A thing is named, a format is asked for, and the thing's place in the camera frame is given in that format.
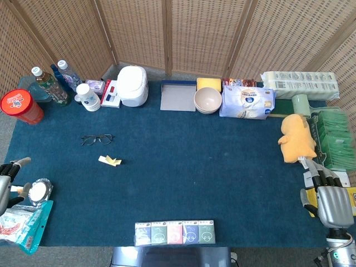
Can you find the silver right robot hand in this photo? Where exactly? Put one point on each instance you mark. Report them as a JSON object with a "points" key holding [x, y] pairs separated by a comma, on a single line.
{"points": [[335, 205]]}

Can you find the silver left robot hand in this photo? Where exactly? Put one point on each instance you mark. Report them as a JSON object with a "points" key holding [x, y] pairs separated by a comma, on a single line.
{"points": [[5, 180]]}

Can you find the yellow paper piece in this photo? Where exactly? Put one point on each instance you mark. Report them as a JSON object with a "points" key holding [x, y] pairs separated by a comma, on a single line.
{"points": [[109, 161]]}

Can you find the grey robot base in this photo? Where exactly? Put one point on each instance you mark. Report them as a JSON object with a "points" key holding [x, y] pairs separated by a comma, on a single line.
{"points": [[172, 257]]}

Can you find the yellow snack bag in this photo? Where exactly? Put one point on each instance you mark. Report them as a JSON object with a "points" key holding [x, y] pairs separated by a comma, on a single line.
{"points": [[312, 196]]}

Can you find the foil dish white filling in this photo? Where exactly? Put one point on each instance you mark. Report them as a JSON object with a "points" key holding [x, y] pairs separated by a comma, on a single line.
{"points": [[39, 192]]}

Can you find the small white carton box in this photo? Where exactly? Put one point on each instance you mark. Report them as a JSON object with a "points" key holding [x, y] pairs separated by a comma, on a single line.
{"points": [[307, 178]]}

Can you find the teal snack bag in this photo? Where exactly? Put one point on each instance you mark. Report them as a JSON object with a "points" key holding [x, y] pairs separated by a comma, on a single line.
{"points": [[25, 225]]}

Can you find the green tea bag box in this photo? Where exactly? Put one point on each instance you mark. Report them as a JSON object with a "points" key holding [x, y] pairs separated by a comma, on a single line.
{"points": [[333, 139]]}

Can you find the yellow plush toy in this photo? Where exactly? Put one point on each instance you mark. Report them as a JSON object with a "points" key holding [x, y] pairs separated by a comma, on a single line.
{"points": [[297, 139]]}

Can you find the red canister orange lid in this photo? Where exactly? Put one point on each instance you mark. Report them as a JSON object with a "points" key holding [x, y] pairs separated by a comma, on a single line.
{"points": [[16, 104]]}

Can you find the teal translucent container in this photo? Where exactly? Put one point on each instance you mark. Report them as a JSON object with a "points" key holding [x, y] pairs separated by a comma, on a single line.
{"points": [[33, 90]]}

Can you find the green tea bottle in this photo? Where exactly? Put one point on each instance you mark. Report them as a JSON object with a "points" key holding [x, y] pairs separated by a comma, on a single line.
{"points": [[54, 89]]}

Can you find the light green mug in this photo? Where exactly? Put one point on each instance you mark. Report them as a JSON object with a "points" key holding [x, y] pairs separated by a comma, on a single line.
{"points": [[301, 105]]}

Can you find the dark green board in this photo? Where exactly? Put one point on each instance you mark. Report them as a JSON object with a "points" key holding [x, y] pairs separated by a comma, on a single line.
{"points": [[282, 107]]}

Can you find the small white jar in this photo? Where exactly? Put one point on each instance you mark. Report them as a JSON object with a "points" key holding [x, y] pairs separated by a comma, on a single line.
{"points": [[87, 97]]}

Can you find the dark blue bottle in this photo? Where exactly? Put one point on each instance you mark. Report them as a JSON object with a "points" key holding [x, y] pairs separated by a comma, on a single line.
{"points": [[57, 75]]}

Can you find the clear water bottle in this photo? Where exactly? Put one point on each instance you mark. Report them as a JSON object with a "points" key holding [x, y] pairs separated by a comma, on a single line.
{"points": [[69, 76]]}

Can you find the pale green tissue bundle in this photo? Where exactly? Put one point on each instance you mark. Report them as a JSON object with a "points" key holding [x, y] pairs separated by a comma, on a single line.
{"points": [[301, 84]]}

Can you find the purple wipes box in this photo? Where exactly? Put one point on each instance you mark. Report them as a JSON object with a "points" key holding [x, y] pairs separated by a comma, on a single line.
{"points": [[96, 84]]}

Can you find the red white carton box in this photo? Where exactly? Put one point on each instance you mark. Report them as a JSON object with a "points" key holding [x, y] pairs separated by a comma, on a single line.
{"points": [[109, 96]]}

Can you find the blue white tissue pack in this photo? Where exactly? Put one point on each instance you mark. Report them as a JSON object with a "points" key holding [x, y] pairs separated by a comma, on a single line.
{"points": [[246, 103]]}

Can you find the dark blue carpet mat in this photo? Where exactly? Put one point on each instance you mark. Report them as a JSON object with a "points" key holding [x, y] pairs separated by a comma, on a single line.
{"points": [[194, 167]]}

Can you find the brown snack bag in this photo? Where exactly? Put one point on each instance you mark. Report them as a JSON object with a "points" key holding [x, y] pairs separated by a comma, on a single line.
{"points": [[240, 82]]}

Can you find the white rice cooker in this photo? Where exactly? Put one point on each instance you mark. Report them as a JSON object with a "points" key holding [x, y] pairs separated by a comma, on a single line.
{"points": [[132, 84]]}

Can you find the beige bowl stack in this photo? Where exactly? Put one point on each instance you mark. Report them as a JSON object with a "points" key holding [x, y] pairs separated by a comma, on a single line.
{"points": [[208, 100]]}

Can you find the yellow sponge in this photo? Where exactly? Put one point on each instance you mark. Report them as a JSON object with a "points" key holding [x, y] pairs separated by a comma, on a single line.
{"points": [[208, 83]]}

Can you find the blue grey box tray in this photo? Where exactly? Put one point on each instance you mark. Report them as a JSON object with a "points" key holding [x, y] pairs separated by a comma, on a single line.
{"points": [[178, 97]]}

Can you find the woven bamboo folding screen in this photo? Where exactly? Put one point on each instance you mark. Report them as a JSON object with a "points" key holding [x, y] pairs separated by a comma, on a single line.
{"points": [[203, 36]]}

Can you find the black frame eyeglasses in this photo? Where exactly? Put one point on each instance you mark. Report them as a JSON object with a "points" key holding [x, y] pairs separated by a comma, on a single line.
{"points": [[97, 140]]}

